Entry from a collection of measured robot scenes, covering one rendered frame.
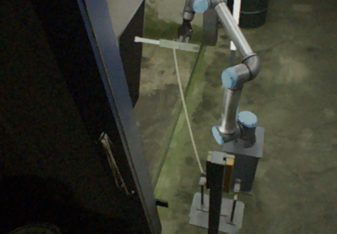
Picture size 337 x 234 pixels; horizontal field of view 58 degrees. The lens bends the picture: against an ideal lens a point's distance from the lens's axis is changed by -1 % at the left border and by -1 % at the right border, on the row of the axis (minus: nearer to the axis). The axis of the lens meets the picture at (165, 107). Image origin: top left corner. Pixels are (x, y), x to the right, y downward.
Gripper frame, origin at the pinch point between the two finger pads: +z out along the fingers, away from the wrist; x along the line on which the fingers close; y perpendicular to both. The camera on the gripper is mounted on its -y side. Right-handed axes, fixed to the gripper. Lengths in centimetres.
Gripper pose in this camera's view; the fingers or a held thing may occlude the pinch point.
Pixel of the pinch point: (181, 46)
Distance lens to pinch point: 232.7
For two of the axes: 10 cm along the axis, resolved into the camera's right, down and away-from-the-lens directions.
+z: -2.2, 9.0, 3.7
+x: -9.4, -0.9, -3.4
